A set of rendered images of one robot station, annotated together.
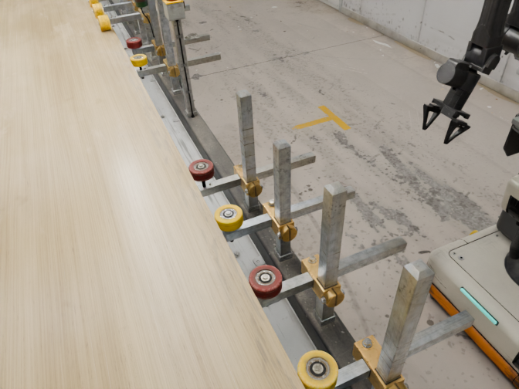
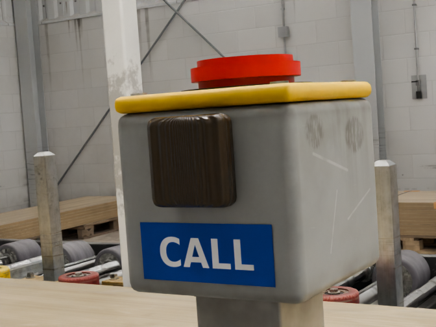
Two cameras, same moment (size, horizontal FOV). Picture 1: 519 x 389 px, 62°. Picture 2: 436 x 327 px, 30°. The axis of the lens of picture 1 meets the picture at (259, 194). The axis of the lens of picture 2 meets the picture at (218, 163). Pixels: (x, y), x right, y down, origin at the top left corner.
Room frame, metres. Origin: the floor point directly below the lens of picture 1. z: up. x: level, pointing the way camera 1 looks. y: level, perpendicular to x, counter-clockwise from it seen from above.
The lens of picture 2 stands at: (2.05, 0.12, 1.21)
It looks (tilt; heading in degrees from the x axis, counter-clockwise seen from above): 4 degrees down; 144
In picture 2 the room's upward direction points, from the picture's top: 4 degrees counter-clockwise
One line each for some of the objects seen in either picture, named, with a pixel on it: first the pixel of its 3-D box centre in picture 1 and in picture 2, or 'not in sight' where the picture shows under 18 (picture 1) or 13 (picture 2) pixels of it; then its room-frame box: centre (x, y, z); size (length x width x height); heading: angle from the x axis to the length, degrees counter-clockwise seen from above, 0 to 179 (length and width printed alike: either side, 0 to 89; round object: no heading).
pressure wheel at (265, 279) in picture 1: (266, 290); not in sight; (0.65, 0.00, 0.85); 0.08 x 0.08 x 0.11
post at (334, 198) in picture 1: (328, 263); not in sight; (0.67, -0.16, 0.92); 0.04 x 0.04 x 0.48; 22
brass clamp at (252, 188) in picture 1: (247, 180); not in sight; (1.15, 0.04, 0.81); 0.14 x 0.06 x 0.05; 22
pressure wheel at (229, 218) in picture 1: (229, 226); not in sight; (0.88, 0.09, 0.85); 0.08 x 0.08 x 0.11
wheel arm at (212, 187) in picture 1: (259, 174); not in sight; (1.19, 0.00, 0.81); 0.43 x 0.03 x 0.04; 112
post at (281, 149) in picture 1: (283, 211); not in sight; (0.90, -0.06, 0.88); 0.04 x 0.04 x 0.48; 22
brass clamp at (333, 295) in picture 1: (322, 281); not in sight; (0.69, -0.15, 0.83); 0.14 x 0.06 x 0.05; 22
